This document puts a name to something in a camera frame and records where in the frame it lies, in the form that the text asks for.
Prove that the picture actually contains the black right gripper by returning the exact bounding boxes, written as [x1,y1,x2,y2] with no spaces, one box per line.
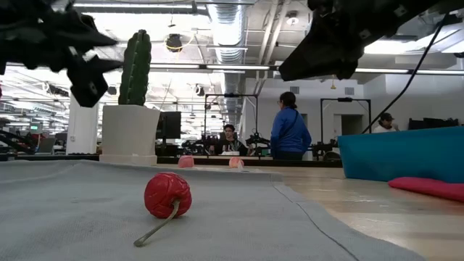
[278,0,410,83]

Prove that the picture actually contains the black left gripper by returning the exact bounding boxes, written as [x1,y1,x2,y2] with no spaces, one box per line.
[0,0,124,109]

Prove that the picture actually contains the dark red toy cherry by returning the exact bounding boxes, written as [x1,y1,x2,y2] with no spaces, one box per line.
[133,171,193,248]

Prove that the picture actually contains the green cactus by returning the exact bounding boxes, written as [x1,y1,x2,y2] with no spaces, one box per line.
[117,29,153,107]

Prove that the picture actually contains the white pillar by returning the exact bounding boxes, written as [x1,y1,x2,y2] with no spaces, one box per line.
[65,72,100,156]

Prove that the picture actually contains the person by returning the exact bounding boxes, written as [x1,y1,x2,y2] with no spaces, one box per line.
[270,91,312,162]
[213,123,249,157]
[373,112,399,134]

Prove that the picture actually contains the white hexagonal plant pot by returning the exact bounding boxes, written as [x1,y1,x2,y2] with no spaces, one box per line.
[99,104,162,167]

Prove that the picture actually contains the black round ceiling device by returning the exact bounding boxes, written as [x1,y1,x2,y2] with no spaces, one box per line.
[165,33,183,53]

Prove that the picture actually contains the long ceiling light bar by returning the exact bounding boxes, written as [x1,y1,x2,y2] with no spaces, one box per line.
[0,62,464,75]

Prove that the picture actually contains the black background monitor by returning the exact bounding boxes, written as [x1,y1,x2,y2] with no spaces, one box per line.
[155,111,182,141]

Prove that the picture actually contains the teal plastic container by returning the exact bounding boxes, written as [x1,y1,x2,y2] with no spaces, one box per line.
[337,126,464,184]

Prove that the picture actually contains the black background cabinet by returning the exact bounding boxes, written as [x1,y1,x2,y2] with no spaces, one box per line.
[408,117,460,131]

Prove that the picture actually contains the grey cloth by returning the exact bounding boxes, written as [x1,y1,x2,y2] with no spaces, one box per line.
[0,159,427,261]

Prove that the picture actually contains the magenta cloth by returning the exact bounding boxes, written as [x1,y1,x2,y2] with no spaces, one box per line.
[387,176,464,204]

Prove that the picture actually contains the black metal stand frame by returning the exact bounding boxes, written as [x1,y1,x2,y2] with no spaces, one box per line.
[320,96,373,146]
[204,93,259,146]

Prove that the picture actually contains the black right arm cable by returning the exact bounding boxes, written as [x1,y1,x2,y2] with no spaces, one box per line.
[361,14,450,134]

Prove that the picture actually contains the black aluminium table frame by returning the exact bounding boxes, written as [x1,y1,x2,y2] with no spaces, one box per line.
[0,153,344,168]

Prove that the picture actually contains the silver ventilation duct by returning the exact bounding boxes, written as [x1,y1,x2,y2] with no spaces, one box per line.
[206,3,251,65]

